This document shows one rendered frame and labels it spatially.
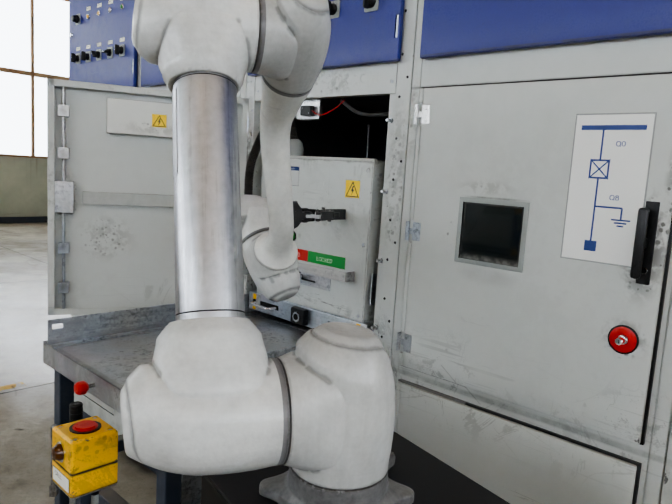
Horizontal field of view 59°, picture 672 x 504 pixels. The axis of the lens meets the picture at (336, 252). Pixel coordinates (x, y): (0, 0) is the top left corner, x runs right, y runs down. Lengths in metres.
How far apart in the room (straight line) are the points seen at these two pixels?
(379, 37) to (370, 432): 1.12
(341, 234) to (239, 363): 0.99
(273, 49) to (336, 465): 0.65
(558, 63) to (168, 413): 1.07
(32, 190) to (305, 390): 12.39
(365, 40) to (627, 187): 0.80
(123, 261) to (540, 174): 1.36
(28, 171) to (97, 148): 11.00
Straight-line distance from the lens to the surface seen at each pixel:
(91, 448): 1.10
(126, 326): 1.86
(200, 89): 0.96
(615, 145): 1.34
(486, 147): 1.46
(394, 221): 1.63
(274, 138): 1.22
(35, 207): 13.15
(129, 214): 2.09
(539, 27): 1.45
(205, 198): 0.89
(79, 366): 1.61
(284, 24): 1.03
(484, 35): 1.51
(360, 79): 1.75
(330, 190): 1.79
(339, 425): 0.86
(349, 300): 1.76
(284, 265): 1.37
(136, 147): 2.09
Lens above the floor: 1.35
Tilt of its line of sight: 8 degrees down
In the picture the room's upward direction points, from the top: 4 degrees clockwise
